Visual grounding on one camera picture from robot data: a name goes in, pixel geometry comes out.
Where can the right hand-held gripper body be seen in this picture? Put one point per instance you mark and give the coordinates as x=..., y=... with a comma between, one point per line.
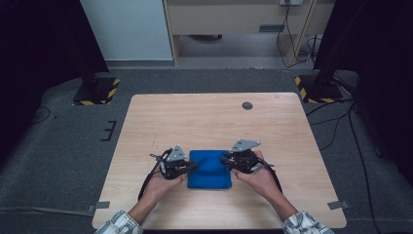
x=245, y=161

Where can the person's right hand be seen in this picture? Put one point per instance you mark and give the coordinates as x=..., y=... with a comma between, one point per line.
x=259, y=182

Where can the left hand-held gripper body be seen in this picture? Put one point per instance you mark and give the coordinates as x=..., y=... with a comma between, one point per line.
x=173, y=164

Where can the white cabinet panel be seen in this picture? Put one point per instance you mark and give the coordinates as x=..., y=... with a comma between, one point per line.
x=126, y=29

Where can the person's left hand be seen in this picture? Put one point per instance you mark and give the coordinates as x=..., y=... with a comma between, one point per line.
x=162, y=188

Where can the black curtain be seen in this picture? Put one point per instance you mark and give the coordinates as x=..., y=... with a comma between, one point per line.
x=39, y=48
x=383, y=65

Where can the grey tape strip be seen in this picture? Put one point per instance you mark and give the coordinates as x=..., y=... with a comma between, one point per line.
x=99, y=206
x=338, y=205

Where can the light wooden desk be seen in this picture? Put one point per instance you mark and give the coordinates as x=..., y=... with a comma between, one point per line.
x=227, y=18

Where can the black striped stand base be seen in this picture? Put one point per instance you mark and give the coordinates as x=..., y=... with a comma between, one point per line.
x=319, y=89
x=97, y=92

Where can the blue cloth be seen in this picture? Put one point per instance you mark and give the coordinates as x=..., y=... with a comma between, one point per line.
x=209, y=170

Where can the grey round table grommet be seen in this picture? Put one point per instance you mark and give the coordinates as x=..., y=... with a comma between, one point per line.
x=247, y=105

